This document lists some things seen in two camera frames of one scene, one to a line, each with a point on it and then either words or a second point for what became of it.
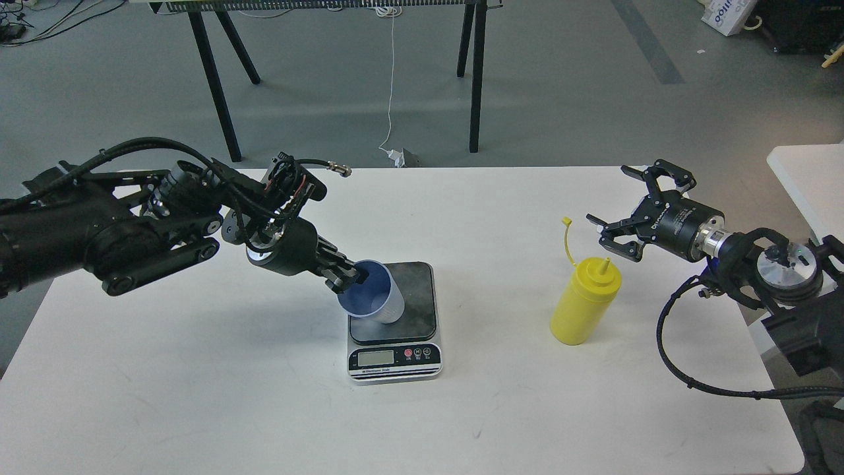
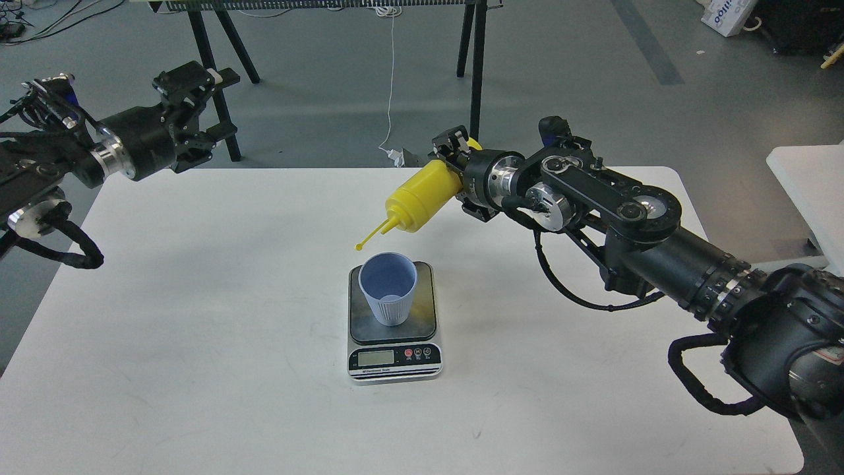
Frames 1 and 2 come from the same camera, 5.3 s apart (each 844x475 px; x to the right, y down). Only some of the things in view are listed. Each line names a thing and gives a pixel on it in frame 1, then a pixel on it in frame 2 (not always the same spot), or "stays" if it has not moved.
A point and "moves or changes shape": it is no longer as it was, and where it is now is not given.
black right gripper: [684, 226] -> [486, 173]
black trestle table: [196, 8] stays
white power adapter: [397, 156] stays
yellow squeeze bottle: [595, 284] -> [424, 196]
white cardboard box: [727, 16] stays
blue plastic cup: [380, 298] moves or changes shape
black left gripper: [291, 246] -> [142, 142]
